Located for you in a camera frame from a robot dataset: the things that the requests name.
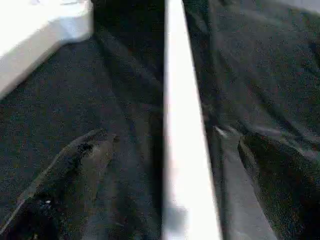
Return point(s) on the black work mat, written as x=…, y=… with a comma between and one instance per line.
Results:
x=115, y=90

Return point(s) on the white plastic table leg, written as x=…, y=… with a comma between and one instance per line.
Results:
x=185, y=125

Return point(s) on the white plastic table top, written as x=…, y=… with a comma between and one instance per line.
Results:
x=35, y=30

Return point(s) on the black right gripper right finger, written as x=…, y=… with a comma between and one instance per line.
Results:
x=290, y=195

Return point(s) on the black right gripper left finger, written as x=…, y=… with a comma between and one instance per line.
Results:
x=55, y=195

